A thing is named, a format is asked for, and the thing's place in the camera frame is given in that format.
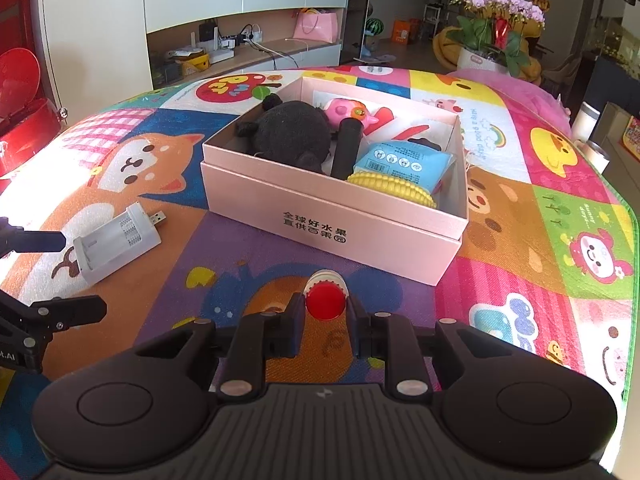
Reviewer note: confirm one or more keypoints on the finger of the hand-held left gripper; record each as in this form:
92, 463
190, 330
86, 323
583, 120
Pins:
35, 242
70, 312

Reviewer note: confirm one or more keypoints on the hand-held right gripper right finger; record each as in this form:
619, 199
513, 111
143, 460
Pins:
356, 312

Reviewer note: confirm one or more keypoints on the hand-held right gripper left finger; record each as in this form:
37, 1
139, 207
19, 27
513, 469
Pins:
297, 312

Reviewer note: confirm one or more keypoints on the small white bottle red cap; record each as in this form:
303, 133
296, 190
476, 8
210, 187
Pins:
325, 305

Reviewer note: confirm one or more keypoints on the white battery charger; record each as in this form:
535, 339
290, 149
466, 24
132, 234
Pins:
115, 245

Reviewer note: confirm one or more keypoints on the pink cardboard box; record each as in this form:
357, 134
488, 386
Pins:
320, 225

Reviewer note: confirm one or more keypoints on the blue and white pouch pack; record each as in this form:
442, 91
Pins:
400, 162

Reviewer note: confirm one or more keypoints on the black plush toy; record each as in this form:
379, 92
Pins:
295, 135

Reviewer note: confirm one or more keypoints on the white foam rocket red fins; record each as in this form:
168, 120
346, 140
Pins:
407, 130

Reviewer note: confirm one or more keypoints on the pink pig toy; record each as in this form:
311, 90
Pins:
345, 112

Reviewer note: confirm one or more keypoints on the red box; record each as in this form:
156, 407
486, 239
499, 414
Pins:
22, 110

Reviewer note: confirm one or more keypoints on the colourful cartoon play mat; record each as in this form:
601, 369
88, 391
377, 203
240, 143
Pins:
525, 220

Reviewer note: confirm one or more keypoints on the yellow shelf item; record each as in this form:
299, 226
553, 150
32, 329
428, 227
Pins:
192, 62

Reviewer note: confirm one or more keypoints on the white router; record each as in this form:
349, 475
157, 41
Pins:
215, 47

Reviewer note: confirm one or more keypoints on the white power strip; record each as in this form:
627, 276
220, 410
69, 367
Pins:
245, 37

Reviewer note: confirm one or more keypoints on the grey cup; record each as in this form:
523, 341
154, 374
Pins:
592, 155

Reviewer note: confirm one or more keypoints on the green ball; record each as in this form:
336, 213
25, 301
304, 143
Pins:
373, 27

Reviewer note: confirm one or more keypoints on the pink gift bag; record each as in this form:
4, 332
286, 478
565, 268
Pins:
316, 27

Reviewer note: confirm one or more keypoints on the orange box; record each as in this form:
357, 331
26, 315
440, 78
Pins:
405, 31

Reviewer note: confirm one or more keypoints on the white cup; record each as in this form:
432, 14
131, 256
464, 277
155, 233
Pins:
585, 121

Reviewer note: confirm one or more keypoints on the brown cardboard box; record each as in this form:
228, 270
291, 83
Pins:
614, 127

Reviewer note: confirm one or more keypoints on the potted purple orchid plant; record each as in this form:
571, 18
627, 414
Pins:
492, 25

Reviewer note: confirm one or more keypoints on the yellow printed bag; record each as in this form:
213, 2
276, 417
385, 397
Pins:
632, 140

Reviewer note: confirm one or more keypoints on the black cabinet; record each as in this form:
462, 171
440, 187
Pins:
615, 80

